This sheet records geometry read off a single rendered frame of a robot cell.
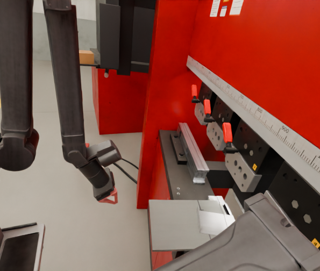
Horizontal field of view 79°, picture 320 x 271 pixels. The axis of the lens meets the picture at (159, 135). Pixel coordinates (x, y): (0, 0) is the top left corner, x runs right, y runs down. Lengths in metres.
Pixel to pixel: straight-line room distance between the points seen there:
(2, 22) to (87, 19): 6.92
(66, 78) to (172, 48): 0.87
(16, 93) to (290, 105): 0.57
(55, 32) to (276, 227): 0.47
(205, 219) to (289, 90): 0.47
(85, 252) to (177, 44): 1.59
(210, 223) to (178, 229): 0.11
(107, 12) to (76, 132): 0.96
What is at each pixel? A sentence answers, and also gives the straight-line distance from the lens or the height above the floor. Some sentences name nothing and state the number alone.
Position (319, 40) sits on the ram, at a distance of 0.48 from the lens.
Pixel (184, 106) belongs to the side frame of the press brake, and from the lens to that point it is 1.39.
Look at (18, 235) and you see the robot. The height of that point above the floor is 1.04.
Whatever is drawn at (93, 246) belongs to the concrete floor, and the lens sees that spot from 1.81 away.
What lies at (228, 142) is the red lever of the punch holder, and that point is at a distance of 0.62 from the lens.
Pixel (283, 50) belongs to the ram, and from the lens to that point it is 0.55.
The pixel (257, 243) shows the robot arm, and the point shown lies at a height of 1.39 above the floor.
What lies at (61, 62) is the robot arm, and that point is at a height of 1.45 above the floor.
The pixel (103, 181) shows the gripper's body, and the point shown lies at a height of 1.10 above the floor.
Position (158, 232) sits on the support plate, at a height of 1.00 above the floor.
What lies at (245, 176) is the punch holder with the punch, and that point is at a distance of 0.61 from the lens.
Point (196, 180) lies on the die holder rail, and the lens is 1.04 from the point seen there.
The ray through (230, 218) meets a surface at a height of 1.00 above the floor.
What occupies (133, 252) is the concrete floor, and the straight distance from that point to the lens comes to 1.77.
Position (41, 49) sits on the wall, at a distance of 7.55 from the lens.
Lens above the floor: 1.56
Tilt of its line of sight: 30 degrees down
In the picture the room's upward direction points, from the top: 9 degrees clockwise
